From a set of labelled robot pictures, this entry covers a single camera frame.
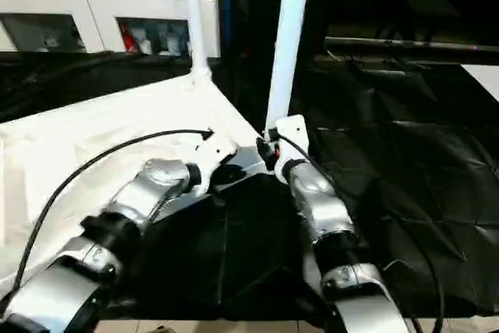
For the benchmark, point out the black mat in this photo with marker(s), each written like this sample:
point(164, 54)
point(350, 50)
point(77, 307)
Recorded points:
point(390, 173)

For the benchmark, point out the white cabinet with glass doors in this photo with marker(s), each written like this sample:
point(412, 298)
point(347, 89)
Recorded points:
point(97, 1)

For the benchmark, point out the white plastic table top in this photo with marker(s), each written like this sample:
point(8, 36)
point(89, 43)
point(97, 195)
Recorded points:
point(78, 146)

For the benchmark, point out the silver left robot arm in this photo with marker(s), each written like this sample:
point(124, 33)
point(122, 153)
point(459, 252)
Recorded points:
point(156, 177)

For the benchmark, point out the white plastic table leg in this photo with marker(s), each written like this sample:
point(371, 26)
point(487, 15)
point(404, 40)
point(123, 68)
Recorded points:
point(286, 56)
point(195, 17)

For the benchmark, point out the white flat board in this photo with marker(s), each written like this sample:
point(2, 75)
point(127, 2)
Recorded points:
point(485, 75)

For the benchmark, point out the red bottle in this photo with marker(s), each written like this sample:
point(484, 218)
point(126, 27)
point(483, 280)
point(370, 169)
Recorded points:
point(125, 38)

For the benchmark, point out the grey metal rail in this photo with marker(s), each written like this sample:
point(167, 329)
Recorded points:
point(390, 41)

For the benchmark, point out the white mug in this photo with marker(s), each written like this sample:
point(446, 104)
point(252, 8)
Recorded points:
point(146, 46)

